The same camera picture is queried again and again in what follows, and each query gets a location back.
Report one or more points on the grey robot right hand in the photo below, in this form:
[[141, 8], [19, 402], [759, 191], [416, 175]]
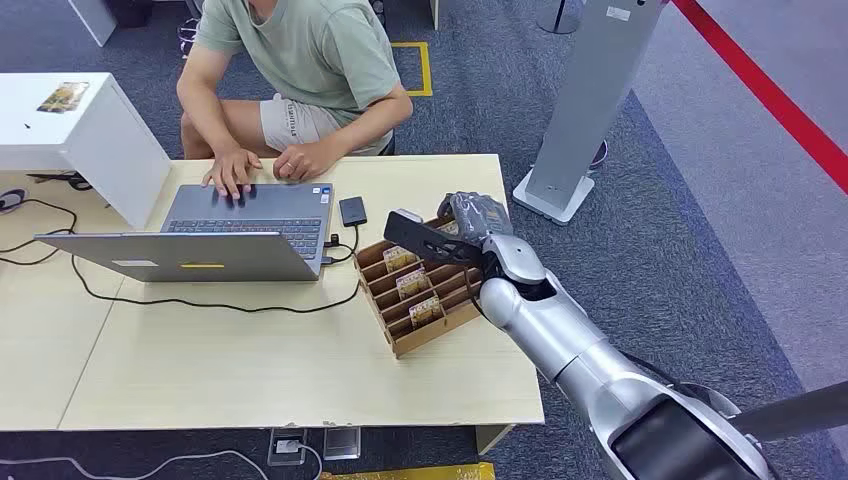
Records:
[[480, 215]]

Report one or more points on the person's left hand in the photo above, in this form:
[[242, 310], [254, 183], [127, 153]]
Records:
[[301, 162]]

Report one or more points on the person's right hand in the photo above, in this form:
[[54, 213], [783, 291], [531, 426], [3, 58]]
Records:
[[232, 171]]

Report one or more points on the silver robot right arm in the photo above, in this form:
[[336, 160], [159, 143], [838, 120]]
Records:
[[570, 338]]

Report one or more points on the person's left forearm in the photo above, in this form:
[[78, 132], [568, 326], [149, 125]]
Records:
[[371, 126]]

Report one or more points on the person's right forearm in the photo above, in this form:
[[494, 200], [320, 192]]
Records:
[[202, 106]]

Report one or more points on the person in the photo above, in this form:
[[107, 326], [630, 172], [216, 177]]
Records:
[[311, 53]]

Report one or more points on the wooden slotted card holder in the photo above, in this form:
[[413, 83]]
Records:
[[424, 334]]

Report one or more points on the grey open laptop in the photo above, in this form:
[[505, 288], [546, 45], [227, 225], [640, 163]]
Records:
[[218, 238]]

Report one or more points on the black external drive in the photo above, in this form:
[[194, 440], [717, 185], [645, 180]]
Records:
[[352, 210]]

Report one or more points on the white cabinet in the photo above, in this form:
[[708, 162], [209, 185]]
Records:
[[99, 146]]

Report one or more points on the chair base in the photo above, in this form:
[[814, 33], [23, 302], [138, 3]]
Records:
[[189, 33]]

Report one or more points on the grey pillar with white base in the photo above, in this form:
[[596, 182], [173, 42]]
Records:
[[583, 99]]

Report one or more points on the white furniture panel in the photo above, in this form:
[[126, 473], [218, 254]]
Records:
[[93, 20]]

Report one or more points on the wooden table leg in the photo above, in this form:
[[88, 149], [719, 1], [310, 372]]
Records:
[[490, 437]]

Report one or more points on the grey round object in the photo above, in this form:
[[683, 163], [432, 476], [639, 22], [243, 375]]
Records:
[[10, 199]]

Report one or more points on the yellow patterned sheet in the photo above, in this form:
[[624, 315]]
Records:
[[424, 472]]

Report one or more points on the floor socket cover plate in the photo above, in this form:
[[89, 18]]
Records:
[[342, 442]]

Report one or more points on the floor socket with plug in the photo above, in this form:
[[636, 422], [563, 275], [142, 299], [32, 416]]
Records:
[[287, 446]]

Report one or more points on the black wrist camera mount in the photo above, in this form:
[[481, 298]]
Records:
[[424, 242]]

